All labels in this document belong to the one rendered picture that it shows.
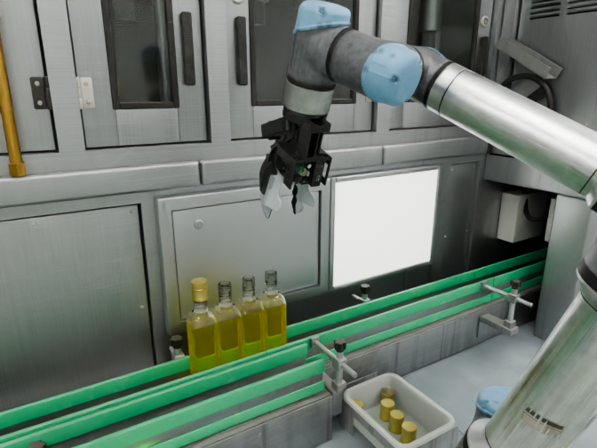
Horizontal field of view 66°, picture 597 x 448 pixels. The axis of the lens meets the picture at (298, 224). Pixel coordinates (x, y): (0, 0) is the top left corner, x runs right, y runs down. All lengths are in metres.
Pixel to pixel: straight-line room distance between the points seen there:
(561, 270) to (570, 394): 1.06
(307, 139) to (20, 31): 0.59
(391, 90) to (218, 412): 0.70
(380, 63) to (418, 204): 0.92
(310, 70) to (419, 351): 0.97
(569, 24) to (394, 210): 0.73
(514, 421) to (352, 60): 0.49
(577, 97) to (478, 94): 0.92
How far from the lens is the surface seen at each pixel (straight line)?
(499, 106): 0.69
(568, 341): 0.60
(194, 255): 1.12
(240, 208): 1.13
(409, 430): 1.16
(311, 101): 0.70
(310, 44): 0.68
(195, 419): 0.99
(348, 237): 1.34
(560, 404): 0.62
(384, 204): 1.39
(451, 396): 1.40
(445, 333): 1.49
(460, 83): 0.71
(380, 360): 1.33
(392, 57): 0.62
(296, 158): 0.73
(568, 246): 1.63
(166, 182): 1.06
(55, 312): 1.14
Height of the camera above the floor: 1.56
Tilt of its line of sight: 17 degrees down
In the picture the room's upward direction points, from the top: straight up
